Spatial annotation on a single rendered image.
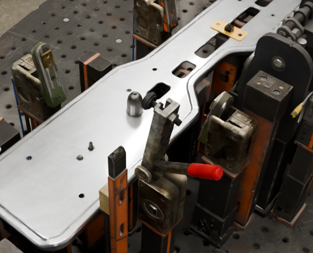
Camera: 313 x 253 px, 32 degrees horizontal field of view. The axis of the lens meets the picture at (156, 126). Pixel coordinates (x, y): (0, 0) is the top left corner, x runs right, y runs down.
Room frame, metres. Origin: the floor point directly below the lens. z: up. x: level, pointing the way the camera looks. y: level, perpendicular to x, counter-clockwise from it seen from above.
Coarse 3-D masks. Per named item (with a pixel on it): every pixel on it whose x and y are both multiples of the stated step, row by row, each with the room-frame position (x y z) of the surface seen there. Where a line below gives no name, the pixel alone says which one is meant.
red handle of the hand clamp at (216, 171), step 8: (160, 168) 0.56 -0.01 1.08; (168, 168) 0.55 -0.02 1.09; (176, 168) 0.54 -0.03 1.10; (184, 168) 0.53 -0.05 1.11; (192, 168) 0.52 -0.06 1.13; (200, 168) 0.52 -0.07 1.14; (208, 168) 0.51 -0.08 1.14; (216, 168) 0.51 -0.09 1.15; (192, 176) 0.52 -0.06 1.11; (200, 176) 0.51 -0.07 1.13; (208, 176) 0.50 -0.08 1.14; (216, 176) 0.50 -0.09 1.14
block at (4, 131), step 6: (0, 120) 0.73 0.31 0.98; (0, 126) 0.72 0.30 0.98; (6, 126) 0.72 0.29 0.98; (12, 126) 0.72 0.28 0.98; (0, 132) 0.70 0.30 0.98; (6, 132) 0.70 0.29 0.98; (12, 132) 0.70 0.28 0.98; (18, 132) 0.70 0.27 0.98; (0, 138) 0.69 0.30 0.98; (6, 138) 0.69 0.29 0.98; (12, 138) 0.69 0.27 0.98; (18, 138) 0.70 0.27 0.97; (0, 144) 0.67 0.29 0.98; (6, 144) 0.68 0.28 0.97; (12, 144) 0.69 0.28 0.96; (12, 228) 0.66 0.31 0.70
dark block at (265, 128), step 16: (256, 80) 0.74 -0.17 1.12; (272, 80) 0.74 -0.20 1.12; (256, 96) 0.71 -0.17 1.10; (272, 96) 0.70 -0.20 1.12; (288, 96) 0.72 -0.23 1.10; (256, 112) 0.71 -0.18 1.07; (272, 112) 0.69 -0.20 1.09; (272, 128) 0.70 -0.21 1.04; (256, 144) 0.70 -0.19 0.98; (272, 144) 0.72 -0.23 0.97; (256, 160) 0.70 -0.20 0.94; (256, 176) 0.69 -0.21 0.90; (240, 192) 0.71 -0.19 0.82; (256, 192) 0.71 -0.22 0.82; (240, 208) 0.70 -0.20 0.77; (240, 224) 0.70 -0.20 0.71
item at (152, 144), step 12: (144, 96) 0.58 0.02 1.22; (144, 108) 0.57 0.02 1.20; (156, 108) 0.56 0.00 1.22; (168, 108) 0.56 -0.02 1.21; (156, 120) 0.55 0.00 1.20; (168, 120) 0.55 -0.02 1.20; (180, 120) 0.55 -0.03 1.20; (156, 132) 0.55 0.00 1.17; (168, 132) 0.56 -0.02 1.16; (156, 144) 0.55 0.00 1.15; (168, 144) 0.58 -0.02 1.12; (144, 156) 0.56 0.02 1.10; (156, 156) 0.55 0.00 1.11
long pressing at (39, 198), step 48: (288, 0) 1.17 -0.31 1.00; (192, 48) 0.96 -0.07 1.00; (240, 48) 0.97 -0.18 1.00; (96, 96) 0.79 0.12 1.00; (192, 96) 0.81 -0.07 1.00; (48, 144) 0.66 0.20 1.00; (96, 144) 0.67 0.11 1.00; (144, 144) 0.67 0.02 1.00; (0, 192) 0.55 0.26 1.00; (48, 192) 0.55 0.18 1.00; (96, 192) 0.56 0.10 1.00; (48, 240) 0.46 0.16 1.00
